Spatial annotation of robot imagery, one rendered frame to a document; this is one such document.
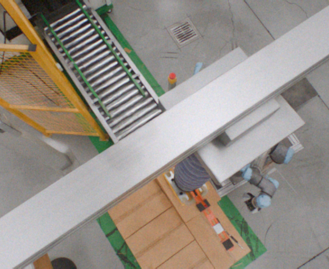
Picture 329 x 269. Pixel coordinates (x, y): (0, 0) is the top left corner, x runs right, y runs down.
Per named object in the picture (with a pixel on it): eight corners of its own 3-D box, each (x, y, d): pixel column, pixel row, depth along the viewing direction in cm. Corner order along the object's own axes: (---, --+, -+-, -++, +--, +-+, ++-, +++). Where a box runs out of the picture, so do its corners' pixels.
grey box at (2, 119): (5, 117, 231) (-18, 103, 202) (12, 114, 232) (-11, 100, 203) (17, 137, 226) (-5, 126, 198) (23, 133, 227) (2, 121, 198)
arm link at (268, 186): (265, 173, 179) (256, 188, 177) (282, 183, 177) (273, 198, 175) (262, 175, 186) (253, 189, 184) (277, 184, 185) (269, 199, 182)
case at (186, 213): (152, 173, 311) (149, 167, 272) (182, 153, 316) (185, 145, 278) (182, 222, 298) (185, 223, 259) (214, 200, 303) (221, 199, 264)
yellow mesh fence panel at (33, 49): (42, 137, 379) (-101, 47, 176) (43, 130, 382) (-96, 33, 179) (108, 141, 377) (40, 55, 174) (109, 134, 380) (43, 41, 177)
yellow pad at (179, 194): (161, 174, 260) (161, 172, 255) (171, 167, 261) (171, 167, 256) (182, 206, 252) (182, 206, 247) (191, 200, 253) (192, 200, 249)
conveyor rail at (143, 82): (83, 6, 383) (79, -5, 365) (87, 4, 384) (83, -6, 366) (184, 145, 333) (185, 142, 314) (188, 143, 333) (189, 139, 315)
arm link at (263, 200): (274, 198, 173) (268, 210, 171) (268, 199, 184) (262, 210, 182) (263, 190, 174) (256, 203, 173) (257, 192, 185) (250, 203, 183)
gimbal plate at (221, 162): (157, 104, 88) (157, 97, 83) (235, 54, 92) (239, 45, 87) (216, 186, 81) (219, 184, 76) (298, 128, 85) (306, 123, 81)
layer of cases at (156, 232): (111, 207, 341) (104, 206, 302) (180, 160, 355) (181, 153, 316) (168, 301, 315) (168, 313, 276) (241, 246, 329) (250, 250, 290)
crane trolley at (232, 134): (190, 105, 83) (193, 91, 74) (234, 76, 86) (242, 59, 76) (224, 149, 80) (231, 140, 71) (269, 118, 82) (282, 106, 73)
